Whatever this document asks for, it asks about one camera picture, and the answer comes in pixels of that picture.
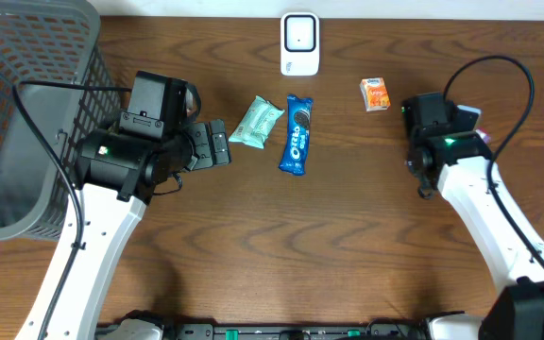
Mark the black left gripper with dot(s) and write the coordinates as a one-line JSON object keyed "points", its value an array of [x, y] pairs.
{"points": [[198, 144]]}

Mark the small orange carton box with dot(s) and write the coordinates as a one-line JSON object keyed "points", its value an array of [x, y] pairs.
{"points": [[375, 94]]}

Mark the blue Oreo cookie pack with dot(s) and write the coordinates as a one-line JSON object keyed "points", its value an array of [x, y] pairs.
{"points": [[296, 150]]}

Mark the red purple snack bag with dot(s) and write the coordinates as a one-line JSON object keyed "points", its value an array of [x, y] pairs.
{"points": [[483, 135]]}

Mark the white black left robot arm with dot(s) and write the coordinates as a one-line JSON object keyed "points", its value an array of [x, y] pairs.
{"points": [[118, 174]]}

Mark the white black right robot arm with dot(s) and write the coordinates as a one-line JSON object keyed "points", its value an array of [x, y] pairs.
{"points": [[448, 156]]}

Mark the white barcode scanner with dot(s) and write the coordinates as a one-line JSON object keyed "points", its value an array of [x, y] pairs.
{"points": [[299, 44]]}

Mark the mint green wipes pack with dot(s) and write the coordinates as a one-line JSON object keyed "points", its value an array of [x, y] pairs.
{"points": [[256, 125]]}

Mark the grey plastic basket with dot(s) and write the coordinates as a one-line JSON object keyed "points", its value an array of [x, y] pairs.
{"points": [[49, 56]]}

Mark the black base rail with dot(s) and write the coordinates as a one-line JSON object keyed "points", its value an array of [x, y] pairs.
{"points": [[300, 331]]}

